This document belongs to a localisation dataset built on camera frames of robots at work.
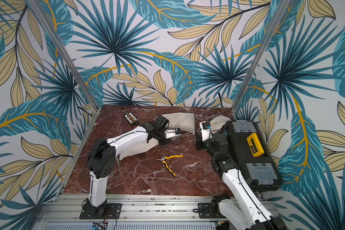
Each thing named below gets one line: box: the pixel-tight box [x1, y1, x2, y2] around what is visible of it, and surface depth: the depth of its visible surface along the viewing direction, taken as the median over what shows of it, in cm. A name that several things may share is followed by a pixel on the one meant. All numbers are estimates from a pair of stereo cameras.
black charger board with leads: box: [122, 110, 140, 129], surface depth 112 cm
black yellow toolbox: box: [225, 119, 283, 193], surface depth 76 cm
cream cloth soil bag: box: [161, 112, 196, 132], surface depth 105 cm
